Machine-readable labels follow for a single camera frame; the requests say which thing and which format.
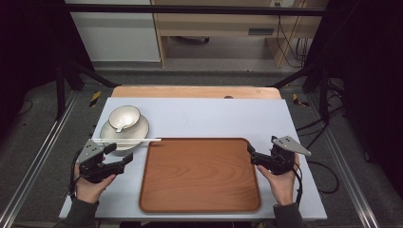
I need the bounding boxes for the black floor cables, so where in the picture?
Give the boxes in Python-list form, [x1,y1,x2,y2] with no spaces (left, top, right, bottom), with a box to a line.
[295,78,346,150]

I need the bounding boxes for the black horizontal frame bar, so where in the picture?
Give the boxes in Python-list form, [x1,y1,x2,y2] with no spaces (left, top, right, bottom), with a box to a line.
[62,3,328,17]

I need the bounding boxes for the wooden table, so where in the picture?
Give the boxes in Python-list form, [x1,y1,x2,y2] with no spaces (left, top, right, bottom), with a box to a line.
[110,85,282,100]

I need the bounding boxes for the dark object under desk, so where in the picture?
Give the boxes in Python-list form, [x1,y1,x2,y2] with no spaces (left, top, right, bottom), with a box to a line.
[176,35,211,45]

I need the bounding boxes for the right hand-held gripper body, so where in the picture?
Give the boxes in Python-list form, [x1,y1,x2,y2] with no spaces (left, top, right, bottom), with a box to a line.
[268,135,313,176]

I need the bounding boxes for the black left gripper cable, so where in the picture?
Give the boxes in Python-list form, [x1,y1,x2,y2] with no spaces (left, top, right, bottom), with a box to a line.
[67,148,82,200]

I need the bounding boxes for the white ceramic bowl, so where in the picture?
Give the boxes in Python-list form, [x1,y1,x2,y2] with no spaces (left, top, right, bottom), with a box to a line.
[107,104,142,131]

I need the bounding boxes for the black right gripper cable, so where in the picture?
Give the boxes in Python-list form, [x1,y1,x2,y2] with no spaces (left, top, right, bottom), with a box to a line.
[291,166,304,206]

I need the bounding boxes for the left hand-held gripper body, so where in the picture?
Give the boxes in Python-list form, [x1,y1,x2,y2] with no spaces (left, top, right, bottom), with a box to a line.
[75,140,126,184]

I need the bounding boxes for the white ceramic spoon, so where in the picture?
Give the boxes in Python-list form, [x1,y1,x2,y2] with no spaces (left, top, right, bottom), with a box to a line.
[114,117,134,134]

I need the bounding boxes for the white chopstick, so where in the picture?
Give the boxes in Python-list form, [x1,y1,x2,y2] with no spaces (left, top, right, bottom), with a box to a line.
[92,140,154,143]
[91,137,163,142]

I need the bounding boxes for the black curtain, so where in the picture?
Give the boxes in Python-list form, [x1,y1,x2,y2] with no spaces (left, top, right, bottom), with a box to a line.
[0,0,96,137]
[303,0,403,199]

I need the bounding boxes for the black floor cable loop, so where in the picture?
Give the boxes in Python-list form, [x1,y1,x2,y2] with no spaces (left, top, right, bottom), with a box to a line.
[306,160,340,195]

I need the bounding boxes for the person's left hand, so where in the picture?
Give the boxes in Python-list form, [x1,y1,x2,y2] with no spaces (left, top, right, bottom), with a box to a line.
[73,163,118,204]

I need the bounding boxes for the silver metal rail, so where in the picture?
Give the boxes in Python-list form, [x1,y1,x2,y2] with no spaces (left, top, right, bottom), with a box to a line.
[0,90,80,228]
[307,94,381,228]

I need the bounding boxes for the black hanging cables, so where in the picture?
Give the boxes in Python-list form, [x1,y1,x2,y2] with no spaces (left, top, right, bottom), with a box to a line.
[275,14,310,68]

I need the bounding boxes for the person's right hand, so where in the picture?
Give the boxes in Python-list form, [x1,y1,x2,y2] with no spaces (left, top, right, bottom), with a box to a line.
[257,153,301,206]

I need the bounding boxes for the brown wooden tray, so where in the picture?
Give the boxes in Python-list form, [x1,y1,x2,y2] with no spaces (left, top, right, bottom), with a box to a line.
[138,137,262,214]

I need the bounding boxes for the white cabinet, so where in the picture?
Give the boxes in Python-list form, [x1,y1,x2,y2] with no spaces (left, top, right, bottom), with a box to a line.
[64,0,162,63]

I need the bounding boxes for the thin black floor cable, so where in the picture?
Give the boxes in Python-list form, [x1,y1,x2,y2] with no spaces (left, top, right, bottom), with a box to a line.
[14,99,34,117]

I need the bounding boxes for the white ceramic plate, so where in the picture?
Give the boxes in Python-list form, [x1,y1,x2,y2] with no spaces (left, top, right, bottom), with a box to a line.
[100,114,150,152]

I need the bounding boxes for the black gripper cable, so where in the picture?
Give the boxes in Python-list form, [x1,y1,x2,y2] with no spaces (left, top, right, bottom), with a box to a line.
[291,166,304,206]
[67,148,82,200]

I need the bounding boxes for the yellow black tape strip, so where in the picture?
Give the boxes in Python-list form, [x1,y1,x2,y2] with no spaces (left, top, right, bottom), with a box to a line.
[88,90,103,108]
[291,93,310,107]

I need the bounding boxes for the black metal stand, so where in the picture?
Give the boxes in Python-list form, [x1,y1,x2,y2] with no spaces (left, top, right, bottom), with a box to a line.
[271,62,331,124]
[54,56,119,121]

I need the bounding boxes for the light wooden desk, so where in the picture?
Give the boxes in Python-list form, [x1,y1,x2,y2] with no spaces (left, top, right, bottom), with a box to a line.
[150,0,329,68]

